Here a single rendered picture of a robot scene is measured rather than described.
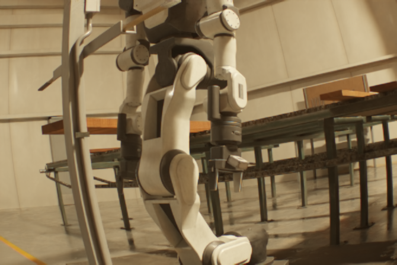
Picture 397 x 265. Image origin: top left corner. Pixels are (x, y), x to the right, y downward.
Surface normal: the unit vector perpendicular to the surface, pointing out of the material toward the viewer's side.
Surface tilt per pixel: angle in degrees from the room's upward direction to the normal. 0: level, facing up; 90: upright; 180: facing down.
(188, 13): 101
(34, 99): 91
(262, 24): 87
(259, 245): 90
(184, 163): 90
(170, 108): 115
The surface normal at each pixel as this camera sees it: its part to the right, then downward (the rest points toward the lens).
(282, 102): -0.72, -0.01
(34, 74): 0.62, -0.23
